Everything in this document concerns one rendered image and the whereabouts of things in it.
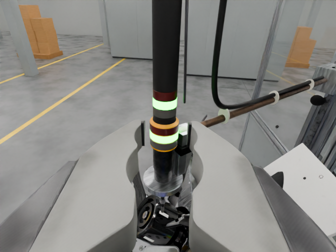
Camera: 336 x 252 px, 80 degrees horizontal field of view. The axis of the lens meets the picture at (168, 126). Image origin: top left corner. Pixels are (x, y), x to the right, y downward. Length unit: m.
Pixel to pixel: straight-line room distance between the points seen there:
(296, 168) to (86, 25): 13.78
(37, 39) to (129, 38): 3.07
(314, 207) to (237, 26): 5.34
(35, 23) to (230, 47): 6.18
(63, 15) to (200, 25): 10.41
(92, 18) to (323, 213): 13.66
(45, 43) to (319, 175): 8.27
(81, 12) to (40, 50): 6.04
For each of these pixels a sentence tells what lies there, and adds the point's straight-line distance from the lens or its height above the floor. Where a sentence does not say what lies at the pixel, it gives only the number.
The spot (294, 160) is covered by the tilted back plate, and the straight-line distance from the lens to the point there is 0.74.
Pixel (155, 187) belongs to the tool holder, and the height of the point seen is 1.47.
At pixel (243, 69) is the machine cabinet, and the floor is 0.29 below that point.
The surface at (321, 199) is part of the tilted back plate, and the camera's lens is 0.66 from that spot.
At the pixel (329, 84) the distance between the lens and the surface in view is 0.77.
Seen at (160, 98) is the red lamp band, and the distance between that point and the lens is 0.27.
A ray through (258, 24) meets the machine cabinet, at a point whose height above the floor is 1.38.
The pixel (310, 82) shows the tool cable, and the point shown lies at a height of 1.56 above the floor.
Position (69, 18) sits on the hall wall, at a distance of 14.56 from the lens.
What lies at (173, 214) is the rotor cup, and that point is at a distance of 0.60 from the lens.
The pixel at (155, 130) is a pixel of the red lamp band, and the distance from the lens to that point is 0.29.
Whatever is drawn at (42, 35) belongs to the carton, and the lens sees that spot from 8.45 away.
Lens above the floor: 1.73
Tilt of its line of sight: 31 degrees down
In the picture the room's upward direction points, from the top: 2 degrees clockwise
